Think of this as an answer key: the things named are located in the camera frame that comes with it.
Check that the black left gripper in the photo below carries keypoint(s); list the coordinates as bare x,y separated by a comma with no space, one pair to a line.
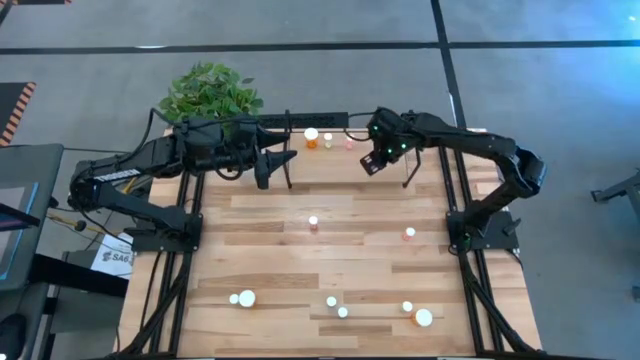
245,150

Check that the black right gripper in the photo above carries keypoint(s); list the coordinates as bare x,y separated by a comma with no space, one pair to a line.
392,132

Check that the small pink pill bottle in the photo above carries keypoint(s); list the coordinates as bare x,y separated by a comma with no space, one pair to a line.
410,231
348,144
313,220

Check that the large orange pill bottle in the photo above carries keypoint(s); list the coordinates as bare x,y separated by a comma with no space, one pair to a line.
423,317
246,298
311,135

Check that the vial with pink pills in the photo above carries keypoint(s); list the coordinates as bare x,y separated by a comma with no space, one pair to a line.
331,301
342,312

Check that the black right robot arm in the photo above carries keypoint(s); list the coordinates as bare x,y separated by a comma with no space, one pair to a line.
500,150

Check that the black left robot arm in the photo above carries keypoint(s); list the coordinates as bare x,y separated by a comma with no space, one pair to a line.
120,172

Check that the light wooden shelf board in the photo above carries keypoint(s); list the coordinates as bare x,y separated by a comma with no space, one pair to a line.
325,167

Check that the black perforated floor grate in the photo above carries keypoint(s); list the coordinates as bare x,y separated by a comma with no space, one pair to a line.
320,120

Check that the green plant in white pot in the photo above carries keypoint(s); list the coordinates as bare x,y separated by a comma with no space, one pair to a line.
210,92

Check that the white printed paper sheet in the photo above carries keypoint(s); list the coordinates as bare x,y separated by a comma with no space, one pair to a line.
117,257

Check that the black round knob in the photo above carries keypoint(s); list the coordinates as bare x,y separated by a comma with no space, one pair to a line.
80,225

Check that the dark grey side desk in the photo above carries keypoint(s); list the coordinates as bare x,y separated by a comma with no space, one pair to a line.
45,165

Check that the black stand crossbar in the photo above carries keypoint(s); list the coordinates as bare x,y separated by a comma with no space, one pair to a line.
75,275

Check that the grey equipment leg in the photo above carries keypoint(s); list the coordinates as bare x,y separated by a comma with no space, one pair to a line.
620,190

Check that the hazard striped floor mat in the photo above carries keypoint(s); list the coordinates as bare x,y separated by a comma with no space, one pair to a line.
10,110

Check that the dark screen blue edge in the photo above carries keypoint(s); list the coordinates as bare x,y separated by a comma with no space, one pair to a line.
12,235

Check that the black computer mouse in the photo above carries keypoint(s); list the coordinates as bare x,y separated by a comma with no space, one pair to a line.
11,335

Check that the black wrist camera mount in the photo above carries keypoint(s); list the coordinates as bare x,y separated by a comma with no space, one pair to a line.
365,167

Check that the black aluminium frame rails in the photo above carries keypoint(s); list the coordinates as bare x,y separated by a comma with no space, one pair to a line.
443,180
200,197

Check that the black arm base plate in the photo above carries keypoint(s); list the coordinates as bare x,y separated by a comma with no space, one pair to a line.
505,235
150,245

